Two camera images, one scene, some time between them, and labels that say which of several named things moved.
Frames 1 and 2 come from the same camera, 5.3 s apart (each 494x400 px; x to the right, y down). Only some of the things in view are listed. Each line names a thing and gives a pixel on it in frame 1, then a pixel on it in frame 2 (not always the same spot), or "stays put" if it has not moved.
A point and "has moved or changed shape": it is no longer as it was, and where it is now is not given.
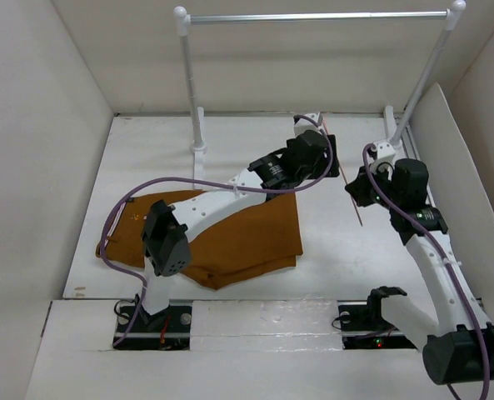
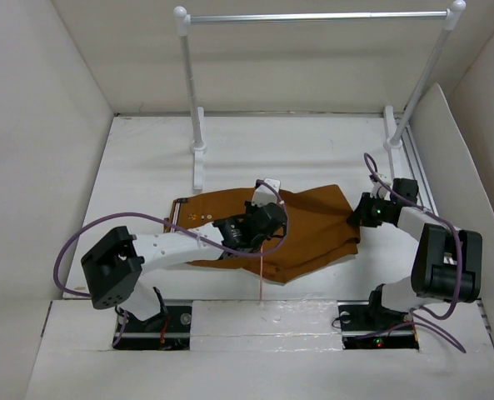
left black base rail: [168, 329] stays put
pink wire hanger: [328, 132] → [261, 271]
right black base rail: [359, 332] stays put
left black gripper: [322, 165] → [250, 207]
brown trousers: [264, 237] has moved or changed shape
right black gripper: [358, 188] → [360, 215]
